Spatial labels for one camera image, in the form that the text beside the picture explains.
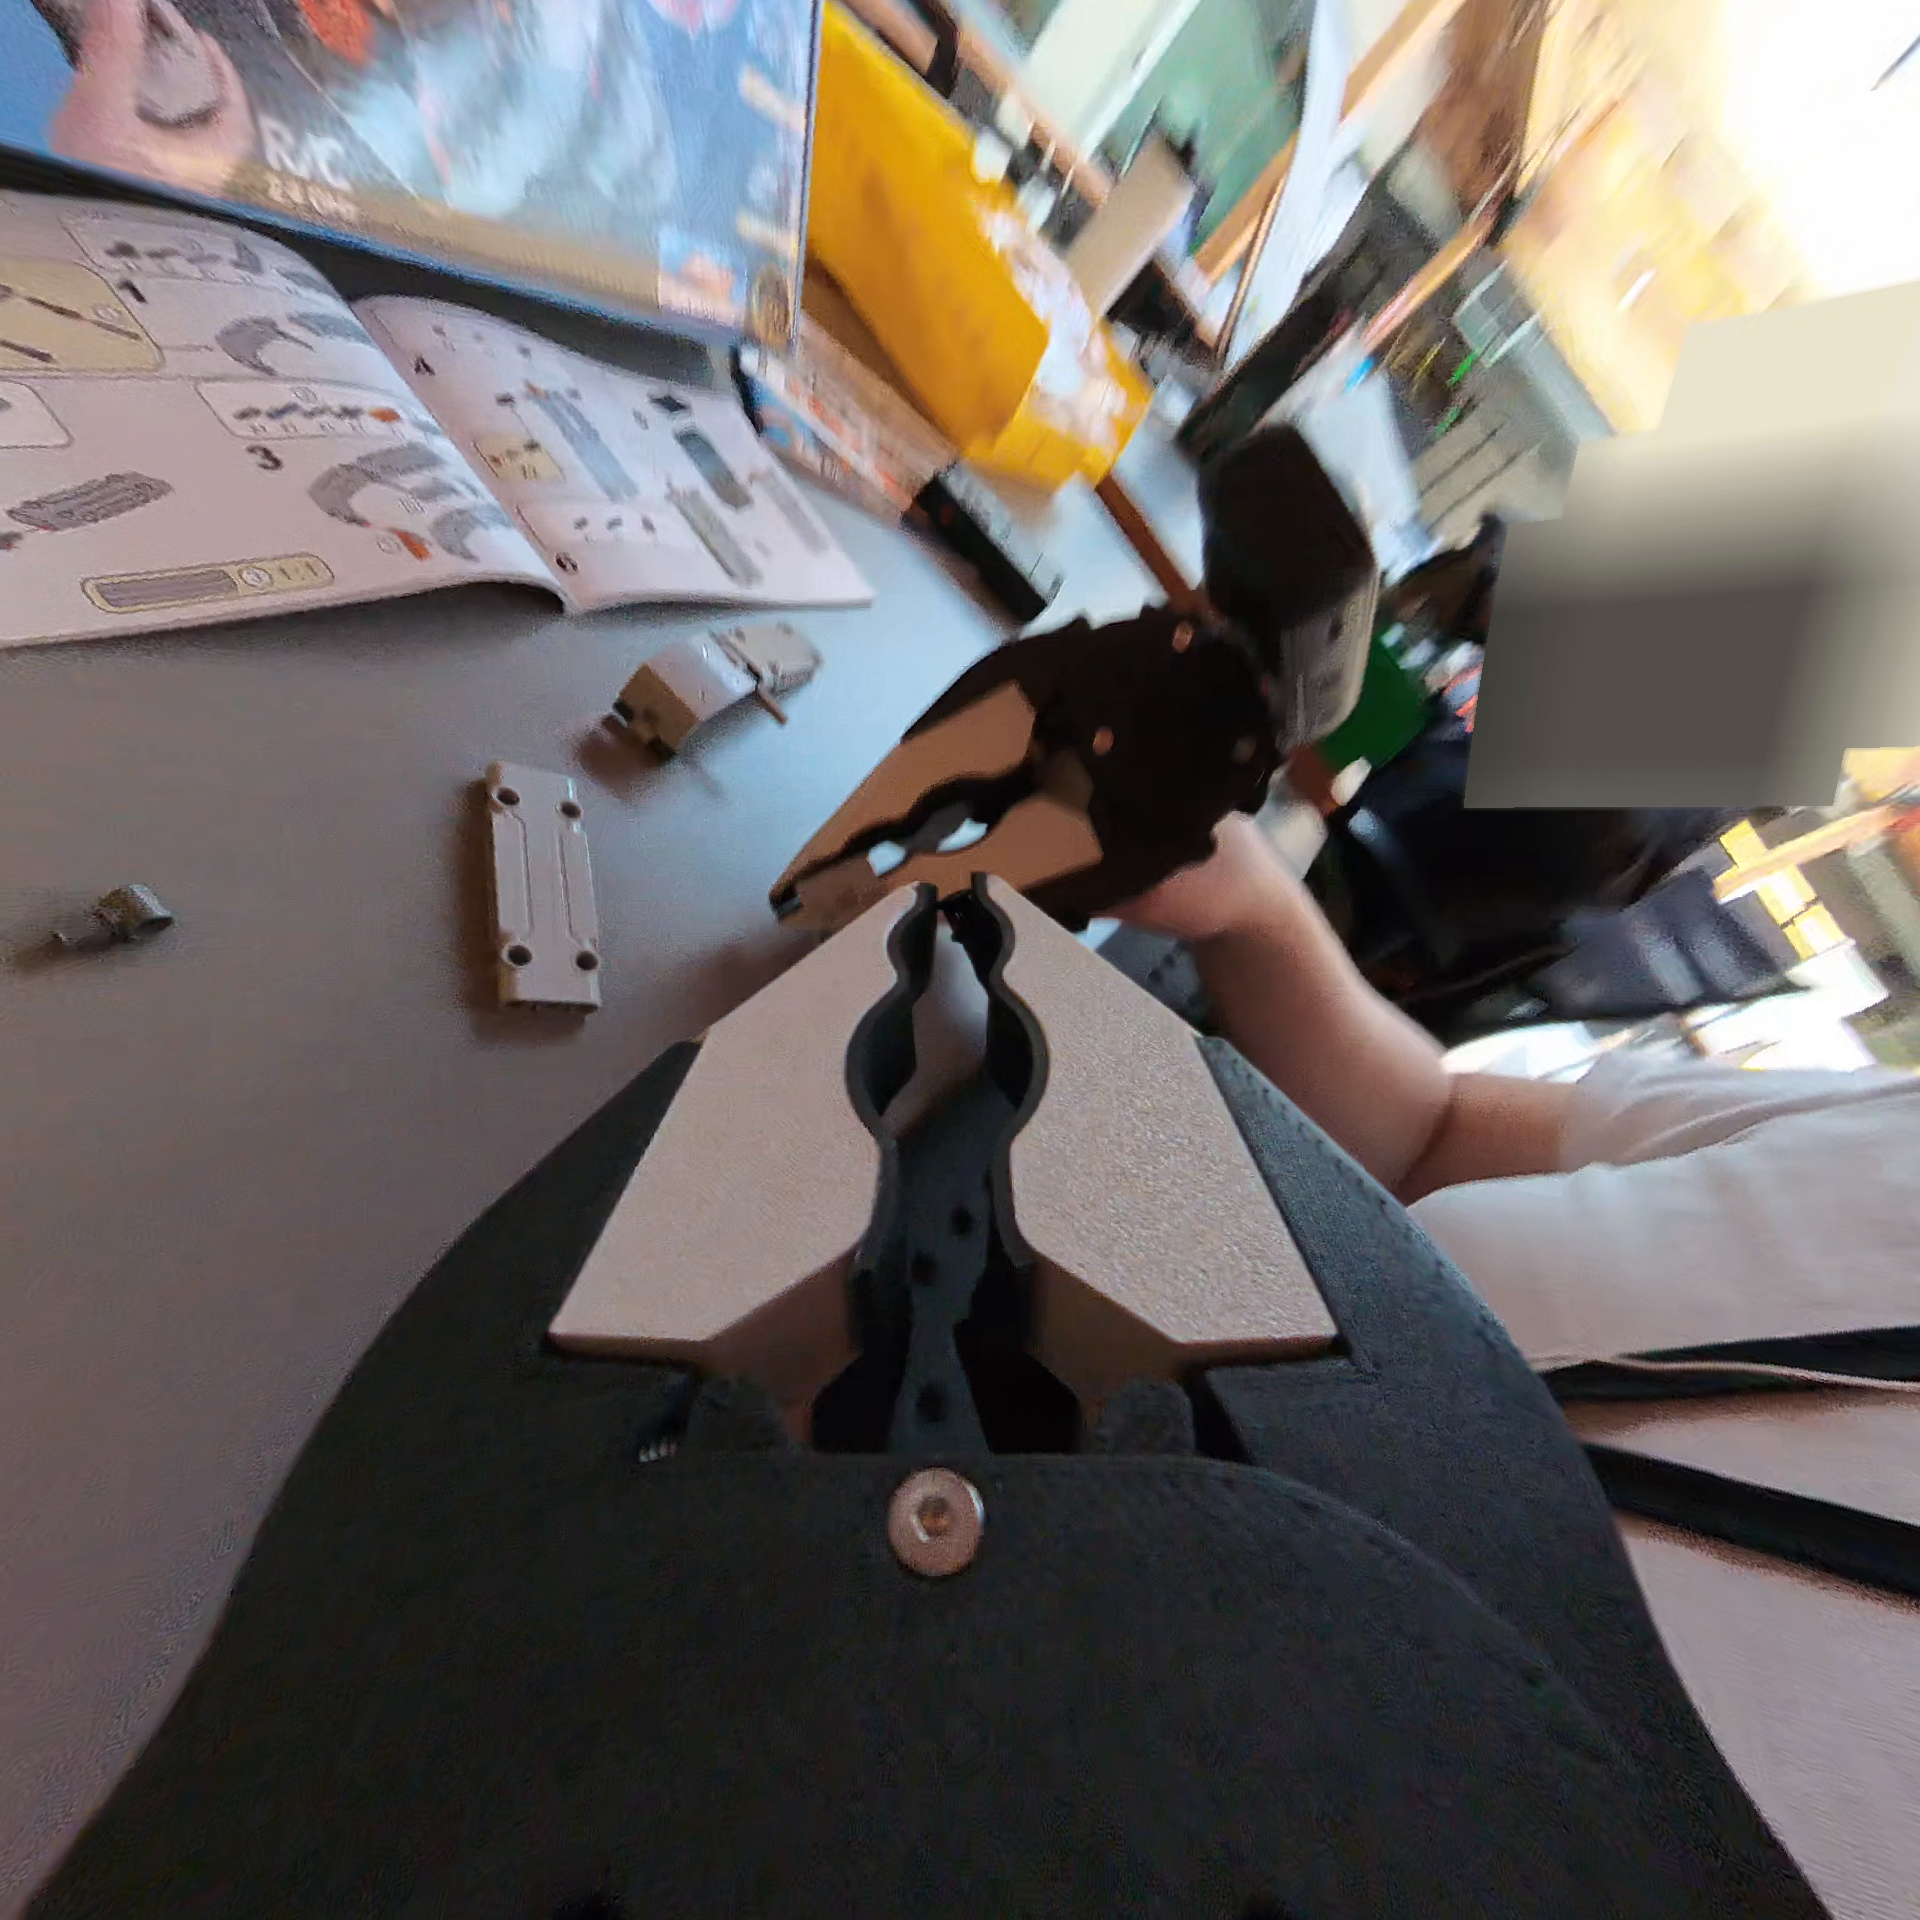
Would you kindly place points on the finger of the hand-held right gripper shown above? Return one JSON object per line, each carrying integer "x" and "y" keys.
{"x": 961, "y": 759}
{"x": 1035, "y": 848}

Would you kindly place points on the small dark grey connector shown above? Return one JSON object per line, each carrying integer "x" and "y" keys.
{"x": 126, "y": 913}

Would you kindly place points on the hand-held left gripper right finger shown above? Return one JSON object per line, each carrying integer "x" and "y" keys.
{"x": 1170, "y": 1198}

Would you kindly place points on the person in beige shirt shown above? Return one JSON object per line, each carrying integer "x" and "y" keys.
{"x": 1727, "y": 1229}

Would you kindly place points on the person's right hand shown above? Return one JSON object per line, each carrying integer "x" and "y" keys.
{"x": 1214, "y": 892}

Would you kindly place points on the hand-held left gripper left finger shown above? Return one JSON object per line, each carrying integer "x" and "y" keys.
{"x": 720, "y": 1198}

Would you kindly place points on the blue robot kit box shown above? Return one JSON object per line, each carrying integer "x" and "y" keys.
{"x": 452, "y": 134}

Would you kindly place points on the black rectangular device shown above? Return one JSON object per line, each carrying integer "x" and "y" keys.
{"x": 981, "y": 548}

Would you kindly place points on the grey curved brick assembly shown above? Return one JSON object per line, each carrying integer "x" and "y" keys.
{"x": 690, "y": 690}

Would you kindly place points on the grey desk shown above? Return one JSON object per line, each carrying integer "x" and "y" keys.
{"x": 301, "y": 1198}

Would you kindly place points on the yellow bin with plastic bags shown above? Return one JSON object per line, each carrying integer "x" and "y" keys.
{"x": 931, "y": 253}

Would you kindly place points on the green box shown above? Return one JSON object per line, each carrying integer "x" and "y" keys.
{"x": 1381, "y": 706}

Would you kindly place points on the grey rectangular panel brick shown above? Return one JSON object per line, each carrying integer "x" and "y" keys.
{"x": 541, "y": 883}

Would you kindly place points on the colourful printed leaflet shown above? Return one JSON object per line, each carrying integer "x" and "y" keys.
{"x": 841, "y": 428}

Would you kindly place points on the instruction booklet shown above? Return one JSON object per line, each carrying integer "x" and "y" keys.
{"x": 301, "y": 420}

